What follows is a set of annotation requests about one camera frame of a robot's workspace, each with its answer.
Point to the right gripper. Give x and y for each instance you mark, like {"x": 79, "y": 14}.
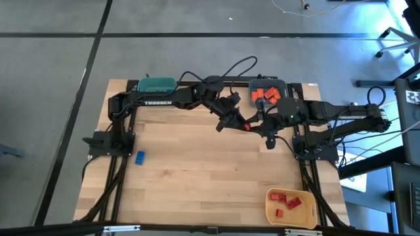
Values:
{"x": 274, "y": 126}

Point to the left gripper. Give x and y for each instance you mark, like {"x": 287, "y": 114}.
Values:
{"x": 228, "y": 106}

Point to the small red toy block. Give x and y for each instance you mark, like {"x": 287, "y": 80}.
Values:
{"x": 283, "y": 198}
{"x": 279, "y": 213}
{"x": 274, "y": 196}
{"x": 246, "y": 126}

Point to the small orange toy block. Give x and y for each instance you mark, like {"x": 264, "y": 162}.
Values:
{"x": 273, "y": 101}
{"x": 277, "y": 95}

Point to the long orange toy block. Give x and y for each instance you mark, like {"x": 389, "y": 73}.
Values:
{"x": 254, "y": 96}
{"x": 260, "y": 92}
{"x": 269, "y": 92}

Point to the long red toy block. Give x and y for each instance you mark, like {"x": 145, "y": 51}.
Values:
{"x": 293, "y": 203}

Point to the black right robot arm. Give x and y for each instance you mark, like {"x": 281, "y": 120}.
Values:
{"x": 328, "y": 109}

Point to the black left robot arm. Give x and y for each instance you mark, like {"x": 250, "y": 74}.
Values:
{"x": 183, "y": 95}

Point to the grey-green plastic bin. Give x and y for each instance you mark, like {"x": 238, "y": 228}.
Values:
{"x": 254, "y": 83}

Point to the teal plastic bin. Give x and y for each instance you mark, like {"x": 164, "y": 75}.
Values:
{"x": 155, "y": 85}

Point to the yellow plastic bin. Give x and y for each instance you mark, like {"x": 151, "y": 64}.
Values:
{"x": 302, "y": 219}

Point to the long blue toy block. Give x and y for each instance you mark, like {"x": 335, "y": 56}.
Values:
{"x": 140, "y": 157}

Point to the white sheet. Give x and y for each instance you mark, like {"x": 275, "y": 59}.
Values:
{"x": 356, "y": 183}

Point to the black desk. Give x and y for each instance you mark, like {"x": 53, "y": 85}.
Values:
{"x": 405, "y": 200}
{"x": 408, "y": 131}

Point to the fiducial marker tag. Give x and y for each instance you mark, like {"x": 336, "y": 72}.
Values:
{"x": 412, "y": 96}

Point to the white office chair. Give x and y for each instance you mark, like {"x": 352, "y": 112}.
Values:
{"x": 411, "y": 42}

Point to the grey furniture leg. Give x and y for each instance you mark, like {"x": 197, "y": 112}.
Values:
{"x": 10, "y": 150}

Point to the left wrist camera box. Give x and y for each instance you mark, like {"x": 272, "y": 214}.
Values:
{"x": 222, "y": 126}

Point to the black aluminium table frame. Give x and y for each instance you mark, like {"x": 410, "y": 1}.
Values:
{"x": 213, "y": 83}

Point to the silver frame bracket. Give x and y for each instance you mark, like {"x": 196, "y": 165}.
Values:
{"x": 303, "y": 232}
{"x": 121, "y": 228}

